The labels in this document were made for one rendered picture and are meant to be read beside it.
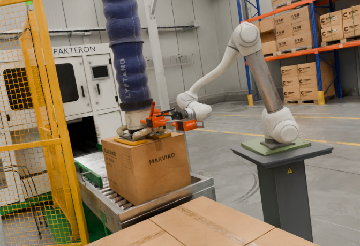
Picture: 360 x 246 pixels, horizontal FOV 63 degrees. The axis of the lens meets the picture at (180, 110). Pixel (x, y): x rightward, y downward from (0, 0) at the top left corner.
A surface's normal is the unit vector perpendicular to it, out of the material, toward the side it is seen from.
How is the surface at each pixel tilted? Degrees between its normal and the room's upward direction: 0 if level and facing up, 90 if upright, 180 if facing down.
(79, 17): 90
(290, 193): 90
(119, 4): 71
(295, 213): 90
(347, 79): 90
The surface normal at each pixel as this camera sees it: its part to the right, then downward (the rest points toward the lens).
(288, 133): 0.00, 0.27
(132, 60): 0.27, -0.18
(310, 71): -0.80, 0.20
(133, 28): 0.70, 0.11
